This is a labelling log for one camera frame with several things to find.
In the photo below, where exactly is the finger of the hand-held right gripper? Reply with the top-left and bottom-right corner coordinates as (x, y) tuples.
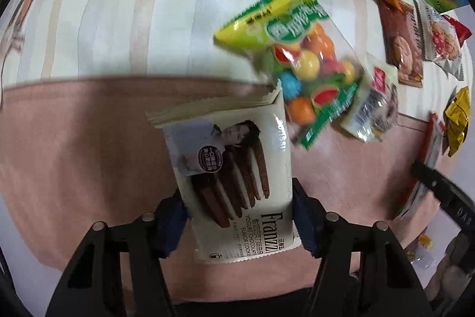
(410, 160), (475, 239)

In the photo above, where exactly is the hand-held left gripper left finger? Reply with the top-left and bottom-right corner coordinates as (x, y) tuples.
(45, 190), (191, 317)

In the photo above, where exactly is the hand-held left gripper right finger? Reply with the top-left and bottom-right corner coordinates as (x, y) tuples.
(291, 178), (435, 317)

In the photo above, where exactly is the red and white packet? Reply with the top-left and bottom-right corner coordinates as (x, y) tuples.
(395, 111), (446, 219)

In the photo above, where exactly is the cream chocolate cookie packet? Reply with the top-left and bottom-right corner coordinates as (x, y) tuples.
(146, 84), (302, 264)

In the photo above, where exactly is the red snack packet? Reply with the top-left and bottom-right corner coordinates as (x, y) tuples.
(441, 15), (473, 47)

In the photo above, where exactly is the person's right hand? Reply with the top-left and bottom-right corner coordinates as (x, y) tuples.
(427, 235), (474, 303)

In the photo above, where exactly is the gold foil snack packet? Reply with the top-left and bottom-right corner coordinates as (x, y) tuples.
(444, 87), (471, 158)

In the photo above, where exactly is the small white red-label packet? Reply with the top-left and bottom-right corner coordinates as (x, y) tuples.
(339, 55), (399, 143)

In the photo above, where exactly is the white noodle snack packet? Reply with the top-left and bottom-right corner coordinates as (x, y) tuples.
(412, 0), (465, 82)

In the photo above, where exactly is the brown cookie packet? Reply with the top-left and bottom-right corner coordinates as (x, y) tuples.
(378, 0), (425, 89)

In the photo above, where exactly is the green bag of colourful candy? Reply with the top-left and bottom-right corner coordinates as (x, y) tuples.
(214, 0), (366, 151)

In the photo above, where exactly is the striped printed bed sheet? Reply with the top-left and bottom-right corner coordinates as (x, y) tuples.
(0, 0), (475, 124)

